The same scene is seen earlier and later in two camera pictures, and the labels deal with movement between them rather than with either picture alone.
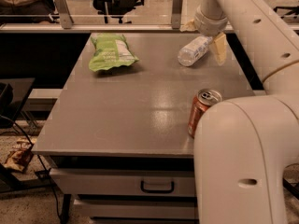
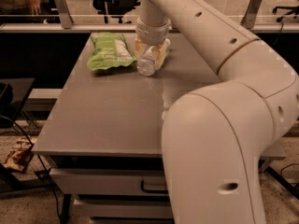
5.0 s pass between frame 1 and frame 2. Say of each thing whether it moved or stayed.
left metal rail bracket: stayed
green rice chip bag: stayed
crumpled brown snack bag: stayed
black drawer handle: stayed
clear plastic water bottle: moved
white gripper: moved
